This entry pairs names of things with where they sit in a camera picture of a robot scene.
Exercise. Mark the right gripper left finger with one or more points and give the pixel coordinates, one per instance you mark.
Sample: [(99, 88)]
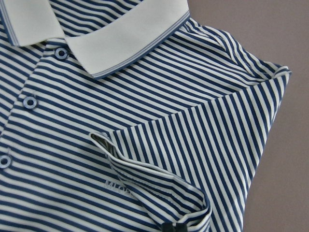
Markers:
[(167, 227)]

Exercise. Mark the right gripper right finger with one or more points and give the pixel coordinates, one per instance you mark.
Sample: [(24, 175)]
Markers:
[(181, 227)]

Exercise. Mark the blue white striped polo shirt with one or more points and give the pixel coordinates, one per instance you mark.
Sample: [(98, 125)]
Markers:
[(122, 115)]

